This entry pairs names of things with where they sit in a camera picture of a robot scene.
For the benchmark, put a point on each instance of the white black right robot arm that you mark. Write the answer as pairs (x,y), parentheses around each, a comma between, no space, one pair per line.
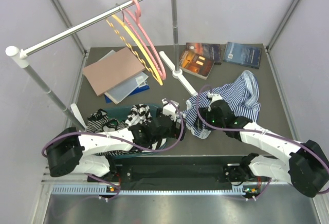
(302,165)

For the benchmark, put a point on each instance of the dark cover book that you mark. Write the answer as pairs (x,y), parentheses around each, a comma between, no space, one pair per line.
(211,51)

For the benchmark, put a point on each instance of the thin-striped black white garment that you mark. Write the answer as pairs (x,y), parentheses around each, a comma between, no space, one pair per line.
(99,122)

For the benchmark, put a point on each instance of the right aluminium wall frame rail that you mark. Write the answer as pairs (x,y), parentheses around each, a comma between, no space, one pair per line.
(282,24)

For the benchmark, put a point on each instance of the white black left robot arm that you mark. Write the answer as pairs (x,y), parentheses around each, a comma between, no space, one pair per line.
(146,129)

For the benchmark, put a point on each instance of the blue cover book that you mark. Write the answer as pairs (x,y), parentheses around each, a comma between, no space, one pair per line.
(243,55)

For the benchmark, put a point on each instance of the metal rack left pole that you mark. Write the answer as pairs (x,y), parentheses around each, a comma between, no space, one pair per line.
(56,100)

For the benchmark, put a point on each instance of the wide-striped black white garment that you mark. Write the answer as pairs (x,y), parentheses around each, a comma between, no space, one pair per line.
(138,114)

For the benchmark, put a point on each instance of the aluminium wall frame rail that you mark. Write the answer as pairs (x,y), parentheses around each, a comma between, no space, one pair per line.
(282,24)
(66,21)

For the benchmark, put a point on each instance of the orange cover paperback book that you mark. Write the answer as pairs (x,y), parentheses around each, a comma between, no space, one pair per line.
(195,64)

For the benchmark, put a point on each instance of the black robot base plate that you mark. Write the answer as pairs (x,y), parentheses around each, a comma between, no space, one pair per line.
(173,169)

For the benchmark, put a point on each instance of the metal rack right pole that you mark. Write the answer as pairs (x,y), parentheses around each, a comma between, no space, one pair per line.
(175,34)

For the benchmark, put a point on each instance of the teal plastic basket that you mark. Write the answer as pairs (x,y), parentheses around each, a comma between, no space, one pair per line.
(121,114)

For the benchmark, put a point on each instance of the pink plastic hanger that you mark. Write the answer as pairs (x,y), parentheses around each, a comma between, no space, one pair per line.
(154,56)

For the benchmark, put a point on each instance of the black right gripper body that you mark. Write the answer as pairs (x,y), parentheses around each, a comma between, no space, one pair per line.
(207,114)

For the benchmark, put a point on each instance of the white rack left foot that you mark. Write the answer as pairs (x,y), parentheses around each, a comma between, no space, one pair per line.
(77,113)

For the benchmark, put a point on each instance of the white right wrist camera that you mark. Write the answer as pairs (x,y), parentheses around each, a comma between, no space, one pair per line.
(214,96)

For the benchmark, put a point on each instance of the blue white striped tank top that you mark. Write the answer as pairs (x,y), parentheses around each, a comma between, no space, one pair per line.
(242,96)

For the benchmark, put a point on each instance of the metal rack pole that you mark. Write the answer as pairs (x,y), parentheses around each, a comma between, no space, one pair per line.
(175,34)
(56,100)

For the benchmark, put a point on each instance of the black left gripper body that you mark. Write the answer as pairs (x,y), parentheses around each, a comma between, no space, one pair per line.
(173,132)

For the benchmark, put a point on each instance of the white rack top bar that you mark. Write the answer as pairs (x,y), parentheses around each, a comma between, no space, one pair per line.
(19,55)

